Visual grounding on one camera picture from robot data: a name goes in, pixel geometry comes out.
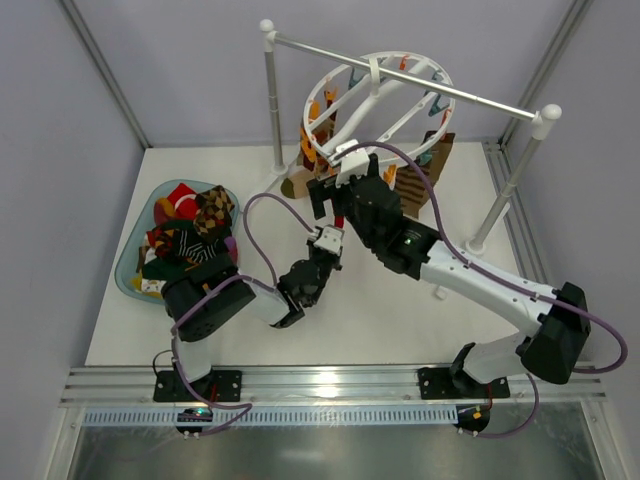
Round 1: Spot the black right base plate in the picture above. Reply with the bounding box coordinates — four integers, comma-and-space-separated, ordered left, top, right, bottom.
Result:
417, 367, 511, 400

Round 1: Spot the brown yellow argyle sock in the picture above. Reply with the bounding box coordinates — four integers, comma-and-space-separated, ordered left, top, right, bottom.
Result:
193, 185, 235, 243

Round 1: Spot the pile of colourful socks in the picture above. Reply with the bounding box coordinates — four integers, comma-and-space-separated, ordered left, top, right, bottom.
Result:
130, 182, 240, 296

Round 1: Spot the brown striped sock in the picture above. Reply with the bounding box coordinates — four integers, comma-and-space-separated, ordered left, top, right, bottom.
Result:
394, 166, 430, 219

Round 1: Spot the beige patchwork argyle sock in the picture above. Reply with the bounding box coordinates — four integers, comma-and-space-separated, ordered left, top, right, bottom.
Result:
280, 111, 337, 199

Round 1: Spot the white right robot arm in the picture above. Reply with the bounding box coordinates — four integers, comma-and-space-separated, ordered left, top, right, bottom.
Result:
307, 176, 591, 397

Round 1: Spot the white metal drying rack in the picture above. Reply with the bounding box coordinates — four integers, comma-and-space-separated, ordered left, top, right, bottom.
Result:
239, 18, 563, 301

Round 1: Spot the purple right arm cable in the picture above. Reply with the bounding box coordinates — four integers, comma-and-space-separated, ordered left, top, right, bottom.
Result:
329, 141, 628, 439

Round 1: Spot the teal plastic basket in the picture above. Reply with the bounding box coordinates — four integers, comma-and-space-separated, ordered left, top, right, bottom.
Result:
114, 179, 241, 301

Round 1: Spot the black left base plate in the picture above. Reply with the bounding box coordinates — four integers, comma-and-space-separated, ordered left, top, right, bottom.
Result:
153, 370, 242, 403

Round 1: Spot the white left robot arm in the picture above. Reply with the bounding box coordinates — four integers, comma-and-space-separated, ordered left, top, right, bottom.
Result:
161, 241, 342, 385

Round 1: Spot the teal clothes peg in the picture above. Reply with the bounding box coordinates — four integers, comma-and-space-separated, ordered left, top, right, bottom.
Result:
416, 151, 433, 167

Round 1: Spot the plain brown sock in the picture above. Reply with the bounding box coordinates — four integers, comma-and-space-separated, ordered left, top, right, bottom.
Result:
422, 132, 456, 186

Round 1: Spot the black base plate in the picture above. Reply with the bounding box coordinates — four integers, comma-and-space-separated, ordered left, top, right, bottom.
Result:
417, 367, 511, 400
153, 370, 242, 403

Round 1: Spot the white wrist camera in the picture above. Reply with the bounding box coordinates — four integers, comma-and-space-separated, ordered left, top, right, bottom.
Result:
309, 225, 345, 256
328, 139, 380, 188

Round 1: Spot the white round clip hanger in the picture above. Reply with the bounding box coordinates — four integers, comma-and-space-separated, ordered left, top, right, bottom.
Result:
301, 51, 456, 159

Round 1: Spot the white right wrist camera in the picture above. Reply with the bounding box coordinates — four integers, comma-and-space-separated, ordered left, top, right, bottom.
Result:
328, 139, 380, 188

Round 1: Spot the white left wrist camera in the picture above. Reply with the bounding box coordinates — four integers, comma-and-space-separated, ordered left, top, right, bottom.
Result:
309, 225, 345, 256

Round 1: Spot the white slotted cable duct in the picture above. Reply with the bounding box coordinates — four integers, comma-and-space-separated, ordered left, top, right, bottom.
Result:
82, 404, 458, 428

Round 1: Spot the aluminium mounting rail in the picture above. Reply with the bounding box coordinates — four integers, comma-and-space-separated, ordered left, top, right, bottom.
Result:
59, 364, 606, 407

